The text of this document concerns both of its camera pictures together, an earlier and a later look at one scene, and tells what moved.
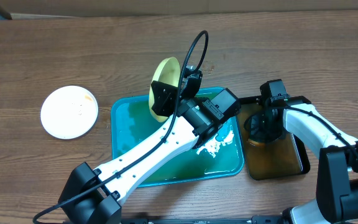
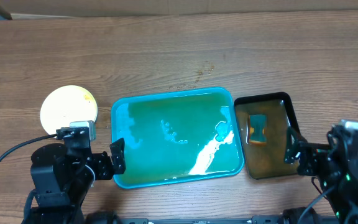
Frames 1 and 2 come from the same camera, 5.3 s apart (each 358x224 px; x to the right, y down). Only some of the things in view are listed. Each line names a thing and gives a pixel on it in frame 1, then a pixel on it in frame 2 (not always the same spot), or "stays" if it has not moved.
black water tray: [288, 156] stays
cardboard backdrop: [143, 7] stays
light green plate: [168, 71] → [66, 104]
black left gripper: [162, 102] → [108, 168]
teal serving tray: [220, 156] stays
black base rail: [267, 220] stays
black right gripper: [257, 134] → [314, 154]
